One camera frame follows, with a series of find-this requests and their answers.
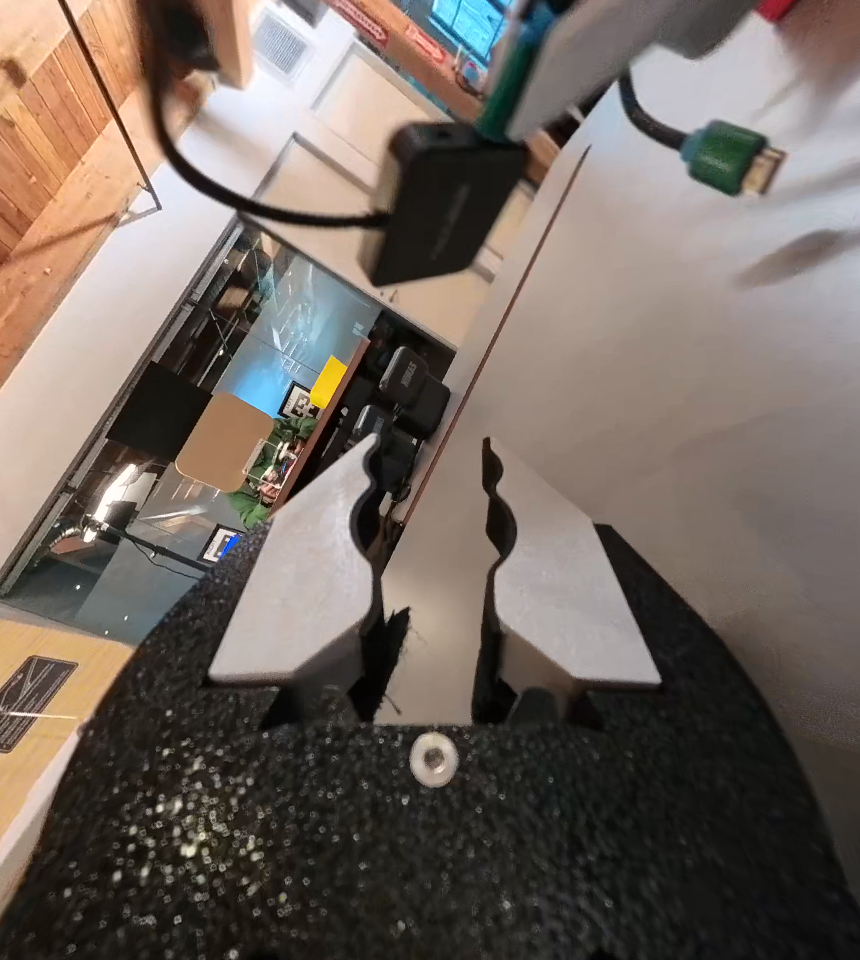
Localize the black label sticker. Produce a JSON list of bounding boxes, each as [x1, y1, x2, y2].
[[0, 655, 80, 751]]

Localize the black hard case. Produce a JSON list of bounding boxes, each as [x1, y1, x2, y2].
[[355, 405, 419, 495], [381, 345, 452, 440]]

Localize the glass partition window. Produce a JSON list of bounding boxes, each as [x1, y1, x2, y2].
[[0, 213, 461, 646]]

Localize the framed marker tag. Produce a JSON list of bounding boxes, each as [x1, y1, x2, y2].
[[278, 381, 323, 421], [201, 525, 245, 565]]

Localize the small yellow bin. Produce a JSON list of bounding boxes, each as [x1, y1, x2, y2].
[[310, 355, 350, 410]]

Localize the green plug hdmi cable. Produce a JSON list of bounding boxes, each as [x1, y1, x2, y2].
[[477, 11, 554, 142], [617, 69, 788, 201]]

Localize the long brown-edged table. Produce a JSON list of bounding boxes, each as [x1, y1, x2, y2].
[[268, 337, 372, 522]]

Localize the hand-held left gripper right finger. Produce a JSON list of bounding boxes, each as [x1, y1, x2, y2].
[[481, 437, 663, 697]]

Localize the red sign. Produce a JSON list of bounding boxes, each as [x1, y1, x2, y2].
[[325, 0, 389, 48], [406, 26, 447, 67]]

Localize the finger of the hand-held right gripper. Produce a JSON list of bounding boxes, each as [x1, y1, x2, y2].
[[491, 0, 762, 144]]

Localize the black adapter hub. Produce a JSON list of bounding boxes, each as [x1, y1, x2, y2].
[[137, 0, 530, 288]]

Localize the wall vent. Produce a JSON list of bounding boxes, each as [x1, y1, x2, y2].
[[250, 6, 312, 78]]

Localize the black light stand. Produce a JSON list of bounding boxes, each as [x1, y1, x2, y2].
[[85, 517, 209, 579]]

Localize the black wall panel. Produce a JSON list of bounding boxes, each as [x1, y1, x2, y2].
[[106, 360, 209, 460]]

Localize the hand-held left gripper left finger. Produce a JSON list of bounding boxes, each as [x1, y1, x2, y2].
[[207, 432, 387, 690]]

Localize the exterior window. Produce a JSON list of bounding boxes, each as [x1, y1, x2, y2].
[[430, 0, 524, 63]]

